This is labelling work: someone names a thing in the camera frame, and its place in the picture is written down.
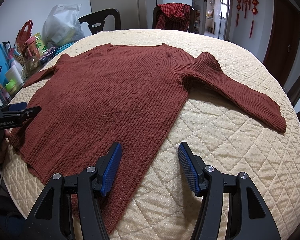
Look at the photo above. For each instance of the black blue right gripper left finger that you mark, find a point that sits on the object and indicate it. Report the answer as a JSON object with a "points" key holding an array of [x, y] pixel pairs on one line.
{"points": [[51, 215]]}

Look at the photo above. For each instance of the black wooden chair left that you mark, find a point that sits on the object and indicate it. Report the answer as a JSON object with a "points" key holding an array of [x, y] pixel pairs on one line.
{"points": [[96, 20]]}

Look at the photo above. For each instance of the beige quilted bed cover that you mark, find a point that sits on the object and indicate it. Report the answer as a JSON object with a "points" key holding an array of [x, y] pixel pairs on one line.
{"points": [[163, 207]]}

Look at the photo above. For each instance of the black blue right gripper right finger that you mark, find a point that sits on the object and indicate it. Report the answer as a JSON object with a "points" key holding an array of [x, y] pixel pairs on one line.
{"points": [[249, 216]]}

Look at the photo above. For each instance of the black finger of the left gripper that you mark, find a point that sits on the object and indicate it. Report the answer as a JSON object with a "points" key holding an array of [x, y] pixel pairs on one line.
{"points": [[16, 114]]}

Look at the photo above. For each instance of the person's left hand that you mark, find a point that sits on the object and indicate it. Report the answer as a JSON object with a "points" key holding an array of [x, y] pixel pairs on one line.
{"points": [[4, 145]]}

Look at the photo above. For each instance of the rust red knit sweater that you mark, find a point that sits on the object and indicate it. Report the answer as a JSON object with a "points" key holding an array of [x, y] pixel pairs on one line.
{"points": [[126, 94]]}

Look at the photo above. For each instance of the red gift bag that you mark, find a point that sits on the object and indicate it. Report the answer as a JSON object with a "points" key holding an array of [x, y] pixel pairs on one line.
{"points": [[24, 33]]}

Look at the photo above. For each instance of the red Chinese knot decorations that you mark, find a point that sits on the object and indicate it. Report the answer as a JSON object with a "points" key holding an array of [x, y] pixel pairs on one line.
{"points": [[245, 6]]}

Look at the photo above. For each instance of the glass jar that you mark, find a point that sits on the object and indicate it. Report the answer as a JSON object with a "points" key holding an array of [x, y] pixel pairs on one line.
{"points": [[31, 66]]}

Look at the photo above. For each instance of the white cosmetic bottle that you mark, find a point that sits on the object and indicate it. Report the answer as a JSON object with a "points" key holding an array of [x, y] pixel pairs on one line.
{"points": [[13, 74]]}

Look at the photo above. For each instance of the green patterned box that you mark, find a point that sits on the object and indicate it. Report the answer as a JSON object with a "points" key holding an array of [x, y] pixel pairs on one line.
{"points": [[42, 48]]}

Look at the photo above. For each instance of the green small toy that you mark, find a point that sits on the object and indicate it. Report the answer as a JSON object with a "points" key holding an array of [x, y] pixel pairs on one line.
{"points": [[11, 87]]}

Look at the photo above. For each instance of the chair with red garment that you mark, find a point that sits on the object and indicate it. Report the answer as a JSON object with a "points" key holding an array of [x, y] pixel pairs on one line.
{"points": [[193, 20]]}

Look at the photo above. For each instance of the white plastic bag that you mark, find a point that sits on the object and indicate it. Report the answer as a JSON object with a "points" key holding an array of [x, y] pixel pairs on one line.
{"points": [[62, 25]]}

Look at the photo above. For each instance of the grey wardrobe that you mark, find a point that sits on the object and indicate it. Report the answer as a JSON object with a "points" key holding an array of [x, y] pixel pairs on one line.
{"points": [[120, 2]]}

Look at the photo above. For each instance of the dark wooden door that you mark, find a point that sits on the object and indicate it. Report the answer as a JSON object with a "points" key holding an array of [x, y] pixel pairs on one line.
{"points": [[284, 40]]}

